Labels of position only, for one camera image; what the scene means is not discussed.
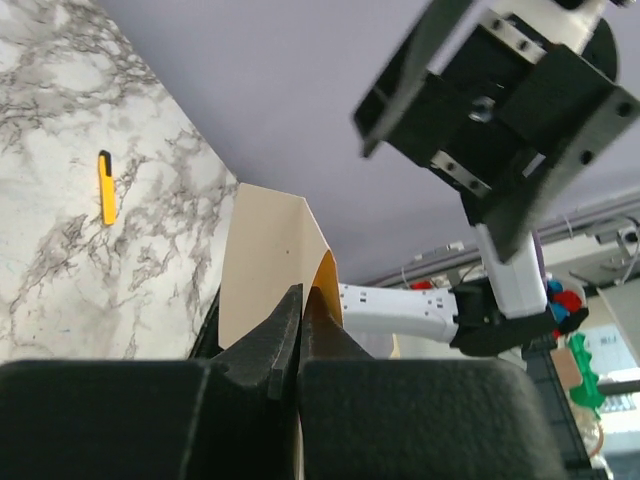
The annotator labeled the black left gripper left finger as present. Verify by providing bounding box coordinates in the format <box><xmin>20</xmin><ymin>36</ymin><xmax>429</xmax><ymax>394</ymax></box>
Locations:
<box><xmin>1</xmin><ymin>285</ymin><xmax>303</xmax><ymax>479</ymax></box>

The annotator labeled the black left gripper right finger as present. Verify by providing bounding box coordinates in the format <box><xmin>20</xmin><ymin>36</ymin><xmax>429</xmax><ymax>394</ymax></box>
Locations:
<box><xmin>298</xmin><ymin>288</ymin><xmax>567</xmax><ymax>480</ymax></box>

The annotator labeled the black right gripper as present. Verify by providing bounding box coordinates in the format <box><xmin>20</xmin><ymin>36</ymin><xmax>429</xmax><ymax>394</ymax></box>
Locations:
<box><xmin>353</xmin><ymin>1</ymin><xmax>639</xmax><ymax>262</ymax></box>

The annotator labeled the cream paper letter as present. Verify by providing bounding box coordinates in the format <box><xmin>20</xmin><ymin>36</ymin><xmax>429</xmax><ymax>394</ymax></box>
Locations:
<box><xmin>218</xmin><ymin>182</ymin><xmax>401</xmax><ymax>359</ymax></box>

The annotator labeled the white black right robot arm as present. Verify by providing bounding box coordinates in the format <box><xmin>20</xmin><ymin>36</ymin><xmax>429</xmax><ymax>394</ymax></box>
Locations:
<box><xmin>298</xmin><ymin>1</ymin><xmax>639</xmax><ymax>479</ymax></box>

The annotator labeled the yellow black utility knife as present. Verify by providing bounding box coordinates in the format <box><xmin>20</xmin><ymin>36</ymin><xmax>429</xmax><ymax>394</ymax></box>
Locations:
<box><xmin>98</xmin><ymin>150</ymin><xmax>117</xmax><ymax>226</ymax></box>

